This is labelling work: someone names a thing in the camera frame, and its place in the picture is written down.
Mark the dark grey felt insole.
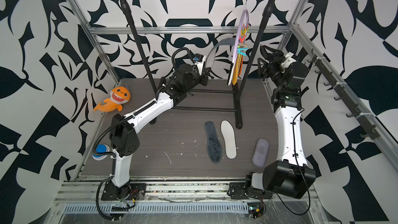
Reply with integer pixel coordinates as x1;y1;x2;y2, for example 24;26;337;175
204;121;222;164
204;37;235;68

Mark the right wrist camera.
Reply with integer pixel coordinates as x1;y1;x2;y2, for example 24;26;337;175
280;52;297;70

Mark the grey fabric case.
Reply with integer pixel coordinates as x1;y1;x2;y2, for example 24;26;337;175
252;139;269;168

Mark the lilac round clip hanger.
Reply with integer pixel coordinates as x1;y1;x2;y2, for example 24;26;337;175
232;0;250;65

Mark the black garment rack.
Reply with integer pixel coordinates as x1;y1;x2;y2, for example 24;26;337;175
105;0;290;130

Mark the white cable duct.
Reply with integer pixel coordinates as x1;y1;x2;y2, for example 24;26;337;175
63;202;249;214

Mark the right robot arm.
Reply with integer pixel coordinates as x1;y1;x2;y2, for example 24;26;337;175
245;45;316;199

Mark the orange shark plush toy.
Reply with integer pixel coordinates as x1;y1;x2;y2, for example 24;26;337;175
94;86;131;113

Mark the wall hook rail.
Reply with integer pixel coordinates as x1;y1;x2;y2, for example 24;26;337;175
305;50;381;143

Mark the blue round button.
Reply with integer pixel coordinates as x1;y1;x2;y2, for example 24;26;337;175
92;144;110;161

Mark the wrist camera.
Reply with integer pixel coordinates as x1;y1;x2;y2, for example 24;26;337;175
280;52;297;70
193;54;206;75

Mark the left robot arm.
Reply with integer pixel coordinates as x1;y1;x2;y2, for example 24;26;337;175
92;48;214;201

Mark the orange-edged insole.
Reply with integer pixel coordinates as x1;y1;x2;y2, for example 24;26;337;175
221;120;237;159

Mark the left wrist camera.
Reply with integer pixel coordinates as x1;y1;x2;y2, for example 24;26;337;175
193;54;206;75

